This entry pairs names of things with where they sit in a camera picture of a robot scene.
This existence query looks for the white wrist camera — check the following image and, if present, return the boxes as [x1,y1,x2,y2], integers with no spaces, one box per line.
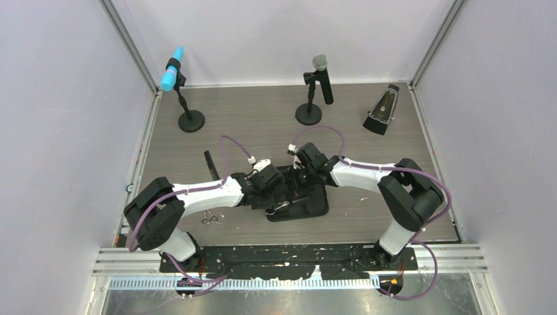
[248,156,271,172]
[287,144,297,156]

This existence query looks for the left black microphone stand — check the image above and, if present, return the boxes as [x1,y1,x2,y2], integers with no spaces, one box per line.
[173,73,206,133]

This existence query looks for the blue microphone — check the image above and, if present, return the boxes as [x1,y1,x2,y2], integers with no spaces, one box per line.
[160,46,184,91]

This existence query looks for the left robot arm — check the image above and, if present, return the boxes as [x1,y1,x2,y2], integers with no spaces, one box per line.
[123,164,284,272]

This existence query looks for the silver thinning scissors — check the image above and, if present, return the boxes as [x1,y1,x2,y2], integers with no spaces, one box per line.
[265,197,308,216]

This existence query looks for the right black microphone stand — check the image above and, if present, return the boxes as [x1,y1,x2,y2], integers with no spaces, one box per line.
[295,72,323,126]

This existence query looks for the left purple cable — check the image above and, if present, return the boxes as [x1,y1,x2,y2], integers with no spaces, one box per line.
[128,135,256,297]

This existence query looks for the black comb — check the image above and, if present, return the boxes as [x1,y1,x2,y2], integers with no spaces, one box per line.
[204,150,220,180]

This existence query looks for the black metronome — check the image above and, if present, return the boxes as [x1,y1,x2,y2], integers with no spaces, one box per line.
[363,84,399,135]

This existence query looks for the black grey microphone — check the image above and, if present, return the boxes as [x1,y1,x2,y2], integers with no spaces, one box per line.
[312,54,334,105]

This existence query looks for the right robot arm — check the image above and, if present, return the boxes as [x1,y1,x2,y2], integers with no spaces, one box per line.
[288,142,445,270]

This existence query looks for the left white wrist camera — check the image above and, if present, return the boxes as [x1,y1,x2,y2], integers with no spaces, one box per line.
[248,156,271,172]

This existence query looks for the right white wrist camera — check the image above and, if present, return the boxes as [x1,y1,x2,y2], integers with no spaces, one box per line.
[287,144,297,156]

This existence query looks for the silver cutting scissors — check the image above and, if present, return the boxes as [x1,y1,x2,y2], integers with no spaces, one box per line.
[201,209,221,226]

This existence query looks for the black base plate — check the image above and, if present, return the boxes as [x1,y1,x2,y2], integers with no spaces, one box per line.
[160,243,418,280]

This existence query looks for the black zipper tool case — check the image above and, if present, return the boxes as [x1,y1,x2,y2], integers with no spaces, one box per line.
[265,166,329,222]

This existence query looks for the black microphone stand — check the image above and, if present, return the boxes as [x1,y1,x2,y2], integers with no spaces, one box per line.
[295,72,323,126]
[173,73,206,133]

